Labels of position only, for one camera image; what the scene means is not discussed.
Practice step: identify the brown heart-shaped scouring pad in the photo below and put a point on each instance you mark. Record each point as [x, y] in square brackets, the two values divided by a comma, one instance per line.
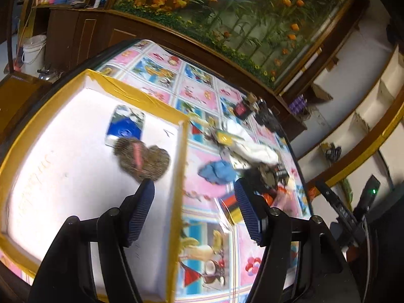
[154, 164]

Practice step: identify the orange packet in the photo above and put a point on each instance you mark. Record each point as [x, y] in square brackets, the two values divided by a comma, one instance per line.
[274, 200]

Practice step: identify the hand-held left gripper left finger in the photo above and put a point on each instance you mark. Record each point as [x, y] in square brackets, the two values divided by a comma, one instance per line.
[142, 210]

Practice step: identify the black device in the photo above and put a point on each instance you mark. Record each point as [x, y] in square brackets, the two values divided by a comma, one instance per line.
[268, 120]

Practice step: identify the white foam box yellow tape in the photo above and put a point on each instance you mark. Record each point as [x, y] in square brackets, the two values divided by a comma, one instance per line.
[63, 151]

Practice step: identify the purple small items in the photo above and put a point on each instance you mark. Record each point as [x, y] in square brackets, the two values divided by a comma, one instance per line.
[298, 104]

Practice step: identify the white shelf with wooden trim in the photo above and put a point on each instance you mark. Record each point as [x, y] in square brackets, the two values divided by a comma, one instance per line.
[372, 101]

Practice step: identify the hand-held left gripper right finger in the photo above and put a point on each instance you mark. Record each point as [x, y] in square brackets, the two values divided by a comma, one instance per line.
[249, 216]

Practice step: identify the flower wall poster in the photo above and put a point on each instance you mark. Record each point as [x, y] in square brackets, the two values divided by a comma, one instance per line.
[252, 12]

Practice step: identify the cardboard piece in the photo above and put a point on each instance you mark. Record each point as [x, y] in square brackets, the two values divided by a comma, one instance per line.
[322, 93]

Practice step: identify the wooden chair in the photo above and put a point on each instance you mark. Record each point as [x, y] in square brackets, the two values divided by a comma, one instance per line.
[19, 101]

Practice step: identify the red and black box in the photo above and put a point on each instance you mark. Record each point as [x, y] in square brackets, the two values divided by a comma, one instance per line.
[242, 111]

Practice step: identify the wooden cabinet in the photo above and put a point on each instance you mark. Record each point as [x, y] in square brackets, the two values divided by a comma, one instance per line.
[94, 31]

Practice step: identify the green small item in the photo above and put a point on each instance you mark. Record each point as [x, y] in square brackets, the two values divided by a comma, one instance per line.
[347, 189]

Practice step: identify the white plastic bag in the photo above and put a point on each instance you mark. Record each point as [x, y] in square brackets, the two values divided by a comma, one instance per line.
[254, 150]

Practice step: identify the dark clutter pile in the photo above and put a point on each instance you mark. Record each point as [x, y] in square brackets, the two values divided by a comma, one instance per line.
[265, 176]

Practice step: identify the dark round table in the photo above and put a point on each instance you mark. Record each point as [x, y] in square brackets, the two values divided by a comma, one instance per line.
[94, 57]

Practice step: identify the striped sponge pack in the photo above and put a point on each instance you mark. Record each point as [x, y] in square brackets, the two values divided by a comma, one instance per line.
[232, 210]

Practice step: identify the blue printed packet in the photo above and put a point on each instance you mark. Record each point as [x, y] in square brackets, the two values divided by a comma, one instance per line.
[124, 127]

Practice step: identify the blue cloth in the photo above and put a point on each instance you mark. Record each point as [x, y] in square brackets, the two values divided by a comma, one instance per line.
[217, 171]

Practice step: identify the yellow small packet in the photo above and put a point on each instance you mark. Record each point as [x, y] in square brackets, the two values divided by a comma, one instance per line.
[225, 138]

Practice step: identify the metal kettle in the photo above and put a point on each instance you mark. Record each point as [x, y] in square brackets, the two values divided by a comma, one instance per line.
[47, 75]

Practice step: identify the white plastic bucket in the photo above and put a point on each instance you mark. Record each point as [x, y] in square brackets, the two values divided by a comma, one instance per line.
[33, 53]

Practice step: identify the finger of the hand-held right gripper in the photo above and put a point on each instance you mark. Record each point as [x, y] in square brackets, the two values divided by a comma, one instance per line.
[342, 214]

